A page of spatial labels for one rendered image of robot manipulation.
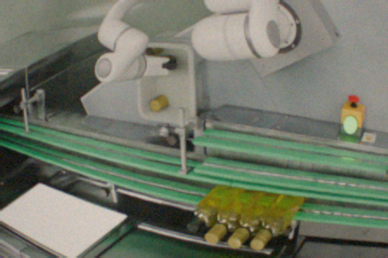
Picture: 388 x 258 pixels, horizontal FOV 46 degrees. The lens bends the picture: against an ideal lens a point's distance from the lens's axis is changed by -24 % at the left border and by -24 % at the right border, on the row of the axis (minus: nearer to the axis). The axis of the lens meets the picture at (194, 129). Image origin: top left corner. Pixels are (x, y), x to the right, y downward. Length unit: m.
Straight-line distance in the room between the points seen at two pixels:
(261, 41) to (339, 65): 0.46
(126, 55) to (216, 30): 0.32
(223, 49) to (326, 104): 0.50
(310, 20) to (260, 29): 0.30
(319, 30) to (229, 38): 0.33
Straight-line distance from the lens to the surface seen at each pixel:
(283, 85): 1.48
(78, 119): 1.81
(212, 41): 1.04
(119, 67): 1.30
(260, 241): 1.20
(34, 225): 1.57
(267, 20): 1.02
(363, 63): 1.39
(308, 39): 1.29
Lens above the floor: 2.09
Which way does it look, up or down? 54 degrees down
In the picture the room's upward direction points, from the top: 127 degrees counter-clockwise
